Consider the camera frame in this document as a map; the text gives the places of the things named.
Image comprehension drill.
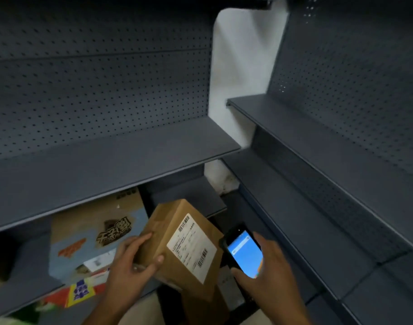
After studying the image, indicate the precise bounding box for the person's right hand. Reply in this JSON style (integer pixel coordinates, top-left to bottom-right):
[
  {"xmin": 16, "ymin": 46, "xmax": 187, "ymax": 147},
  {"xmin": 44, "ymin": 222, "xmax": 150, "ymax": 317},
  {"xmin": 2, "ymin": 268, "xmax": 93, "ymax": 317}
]
[{"xmin": 230, "ymin": 232, "xmax": 298, "ymax": 310}]

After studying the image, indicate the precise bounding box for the person's left hand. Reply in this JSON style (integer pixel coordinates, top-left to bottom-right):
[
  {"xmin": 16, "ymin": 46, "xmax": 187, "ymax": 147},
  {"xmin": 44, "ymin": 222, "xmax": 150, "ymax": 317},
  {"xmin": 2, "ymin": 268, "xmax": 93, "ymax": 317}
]
[{"xmin": 105, "ymin": 232, "xmax": 164, "ymax": 299}]

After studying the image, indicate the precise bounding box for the black handheld scanner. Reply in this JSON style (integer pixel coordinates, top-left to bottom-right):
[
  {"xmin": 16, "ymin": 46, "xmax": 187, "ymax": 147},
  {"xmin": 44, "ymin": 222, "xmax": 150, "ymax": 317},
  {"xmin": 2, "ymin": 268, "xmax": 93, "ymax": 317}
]
[{"xmin": 219, "ymin": 224, "xmax": 263, "ymax": 279}]

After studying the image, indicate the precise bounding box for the brown cardboard parcel with label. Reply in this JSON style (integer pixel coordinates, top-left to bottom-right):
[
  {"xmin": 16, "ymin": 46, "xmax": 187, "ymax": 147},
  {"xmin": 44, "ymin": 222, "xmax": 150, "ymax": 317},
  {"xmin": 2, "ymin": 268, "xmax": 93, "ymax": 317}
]
[{"xmin": 134, "ymin": 199, "xmax": 225, "ymax": 302}]

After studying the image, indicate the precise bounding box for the person's left forearm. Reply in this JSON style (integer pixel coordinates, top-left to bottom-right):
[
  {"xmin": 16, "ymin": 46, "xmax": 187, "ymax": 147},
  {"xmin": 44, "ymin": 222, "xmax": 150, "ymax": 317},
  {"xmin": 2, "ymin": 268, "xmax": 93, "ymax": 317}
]
[{"xmin": 83, "ymin": 291, "xmax": 132, "ymax": 325}]

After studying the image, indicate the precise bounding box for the person's right forearm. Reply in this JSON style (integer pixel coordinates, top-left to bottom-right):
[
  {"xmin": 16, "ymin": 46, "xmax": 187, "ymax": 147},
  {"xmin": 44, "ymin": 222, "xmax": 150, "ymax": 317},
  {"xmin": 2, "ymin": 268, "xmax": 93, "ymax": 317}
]
[{"xmin": 257, "ymin": 298, "xmax": 312, "ymax": 325}]

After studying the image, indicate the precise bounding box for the brown cardboard box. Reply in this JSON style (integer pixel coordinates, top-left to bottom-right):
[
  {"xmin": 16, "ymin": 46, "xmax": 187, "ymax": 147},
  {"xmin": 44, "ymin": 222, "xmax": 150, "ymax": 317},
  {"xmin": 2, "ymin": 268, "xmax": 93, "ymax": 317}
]
[{"xmin": 181, "ymin": 286, "xmax": 230, "ymax": 325}]

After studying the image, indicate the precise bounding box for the large printed cardboard box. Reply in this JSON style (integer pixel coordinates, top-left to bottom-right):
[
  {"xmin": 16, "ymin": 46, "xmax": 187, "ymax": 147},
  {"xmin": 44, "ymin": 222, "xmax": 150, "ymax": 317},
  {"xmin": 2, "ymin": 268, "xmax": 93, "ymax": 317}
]
[{"xmin": 49, "ymin": 188, "xmax": 149, "ymax": 285}]

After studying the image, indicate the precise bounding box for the grey pegboard shelving unit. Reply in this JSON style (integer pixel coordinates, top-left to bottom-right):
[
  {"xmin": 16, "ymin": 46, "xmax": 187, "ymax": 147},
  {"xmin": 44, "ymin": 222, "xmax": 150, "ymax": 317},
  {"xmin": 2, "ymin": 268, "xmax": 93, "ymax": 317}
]
[
  {"xmin": 0, "ymin": 0, "xmax": 242, "ymax": 320},
  {"xmin": 222, "ymin": 0, "xmax": 413, "ymax": 325}
]

